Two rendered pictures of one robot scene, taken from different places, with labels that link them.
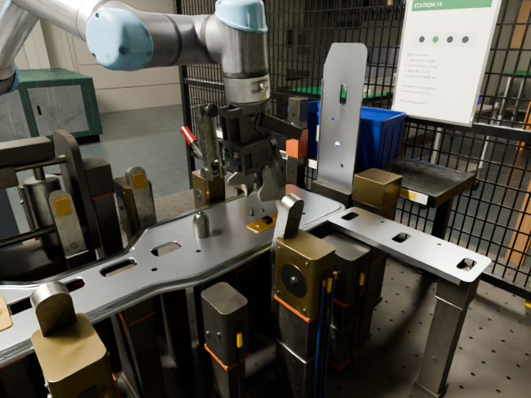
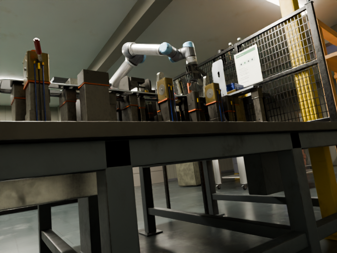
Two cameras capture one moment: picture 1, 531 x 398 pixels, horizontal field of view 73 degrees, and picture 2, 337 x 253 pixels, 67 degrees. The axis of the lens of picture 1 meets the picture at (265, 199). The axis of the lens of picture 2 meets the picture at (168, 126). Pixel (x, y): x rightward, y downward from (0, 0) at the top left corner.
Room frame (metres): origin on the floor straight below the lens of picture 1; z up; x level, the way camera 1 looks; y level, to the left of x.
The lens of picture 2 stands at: (-1.07, 0.14, 0.57)
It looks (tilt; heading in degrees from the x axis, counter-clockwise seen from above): 9 degrees up; 4
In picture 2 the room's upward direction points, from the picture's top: 7 degrees counter-clockwise
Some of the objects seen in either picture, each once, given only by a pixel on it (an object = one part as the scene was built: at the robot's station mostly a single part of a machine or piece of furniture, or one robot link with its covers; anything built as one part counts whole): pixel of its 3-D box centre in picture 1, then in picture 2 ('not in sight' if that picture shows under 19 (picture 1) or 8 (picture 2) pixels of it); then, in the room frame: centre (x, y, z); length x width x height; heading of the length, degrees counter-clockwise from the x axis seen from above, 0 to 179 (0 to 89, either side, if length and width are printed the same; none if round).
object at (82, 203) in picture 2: not in sight; (103, 206); (0.89, 0.83, 0.33); 0.31 x 0.31 x 0.66; 38
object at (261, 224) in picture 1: (267, 220); not in sight; (0.66, 0.00, 1.01); 0.08 x 0.04 x 0.01; 133
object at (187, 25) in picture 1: (186, 40); (176, 54); (0.65, 0.13, 1.35); 0.11 x 0.11 x 0.08; 62
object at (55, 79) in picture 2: not in sight; (80, 85); (0.48, 0.77, 1.16); 0.37 x 0.14 x 0.02; 132
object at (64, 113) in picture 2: not in sight; (68, 120); (0.10, 0.69, 0.84); 0.12 x 0.05 x 0.29; 42
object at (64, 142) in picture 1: (46, 260); (138, 113); (0.60, 0.44, 0.94); 0.18 x 0.13 x 0.49; 132
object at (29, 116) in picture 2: not in sight; (37, 100); (-0.16, 0.69, 0.88); 0.14 x 0.09 x 0.36; 42
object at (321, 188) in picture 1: (329, 235); not in sight; (0.86, -0.18, 0.85); 0.12 x 0.03 x 0.30; 42
